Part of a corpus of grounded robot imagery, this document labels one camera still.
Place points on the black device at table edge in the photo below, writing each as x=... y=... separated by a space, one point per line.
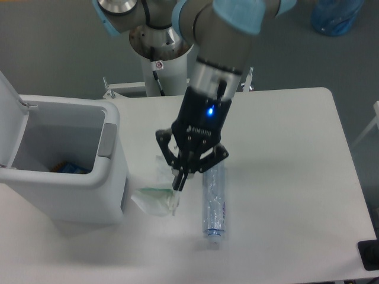
x=368 y=251

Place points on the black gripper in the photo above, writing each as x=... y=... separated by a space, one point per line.
x=197 y=131

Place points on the white base bracket with bolt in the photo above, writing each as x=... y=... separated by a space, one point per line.
x=247 y=85

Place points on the crushed clear plastic bottle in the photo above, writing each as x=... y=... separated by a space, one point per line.
x=214 y=205

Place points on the white open trash can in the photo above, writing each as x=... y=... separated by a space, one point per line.
x=39 y=132

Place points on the white paper carton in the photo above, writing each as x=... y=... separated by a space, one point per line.
x=158 y=199

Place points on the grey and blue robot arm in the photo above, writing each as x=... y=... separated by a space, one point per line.
x=197 y=49

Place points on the blue water jug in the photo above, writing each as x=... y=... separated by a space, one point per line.
x=335 y=18

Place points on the white frame at right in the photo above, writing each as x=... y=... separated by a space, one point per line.
x=371 y=125

